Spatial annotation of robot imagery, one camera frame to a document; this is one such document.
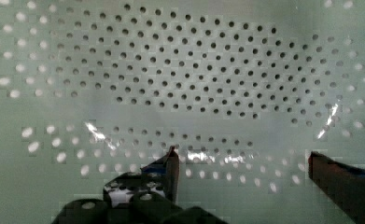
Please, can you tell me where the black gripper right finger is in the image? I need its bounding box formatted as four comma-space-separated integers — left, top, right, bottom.
308, 151, 365, 224

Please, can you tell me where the green plastic strainer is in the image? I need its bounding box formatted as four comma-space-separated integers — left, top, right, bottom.
0, 0, 365, 224

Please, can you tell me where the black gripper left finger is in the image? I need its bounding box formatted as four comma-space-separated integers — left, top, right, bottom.
103, 146, 180, 204

